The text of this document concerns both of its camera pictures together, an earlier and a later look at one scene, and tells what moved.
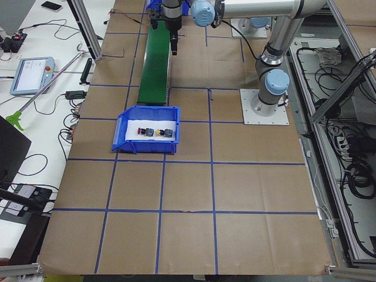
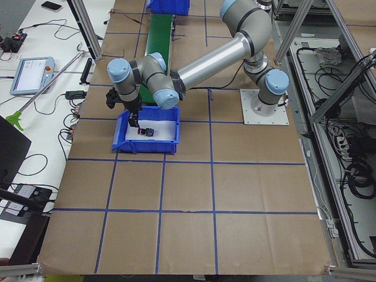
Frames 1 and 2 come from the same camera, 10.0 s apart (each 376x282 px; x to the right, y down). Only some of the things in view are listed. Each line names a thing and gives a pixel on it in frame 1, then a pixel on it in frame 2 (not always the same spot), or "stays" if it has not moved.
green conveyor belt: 153,86 stays
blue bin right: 156,4 stays
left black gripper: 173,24 to 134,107
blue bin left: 147,113 stays
